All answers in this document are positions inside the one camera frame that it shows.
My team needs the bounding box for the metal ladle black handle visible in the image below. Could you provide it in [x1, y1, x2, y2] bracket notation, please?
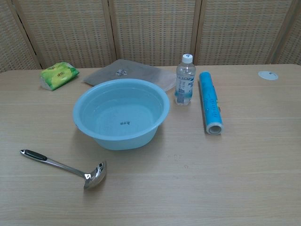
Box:
[19, 149, 108, 191]

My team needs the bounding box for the light blue plastic basin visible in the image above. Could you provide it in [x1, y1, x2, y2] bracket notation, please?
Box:
[72, 79, 171, 151]

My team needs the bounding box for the clear water bottle white cap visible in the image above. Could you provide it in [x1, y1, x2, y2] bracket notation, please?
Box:
[174, 53, 197, 106]

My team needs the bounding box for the clear bag with grey cloth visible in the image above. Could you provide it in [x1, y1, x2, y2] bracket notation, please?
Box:
[81, 59, 177, 92]

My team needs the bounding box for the blue cling film roll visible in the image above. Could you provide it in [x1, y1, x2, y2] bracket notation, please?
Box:
[198, 71, 225, 136]

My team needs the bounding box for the woven rattan folding screen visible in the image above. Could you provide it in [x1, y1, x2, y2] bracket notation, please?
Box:
[0, 0, 301, 74]

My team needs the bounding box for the green tissue pack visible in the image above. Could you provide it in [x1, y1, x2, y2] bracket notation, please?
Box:
[40, 62, 80, 91]

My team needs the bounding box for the white round table grommet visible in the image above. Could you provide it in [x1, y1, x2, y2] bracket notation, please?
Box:
[258, 70, 279, 81]

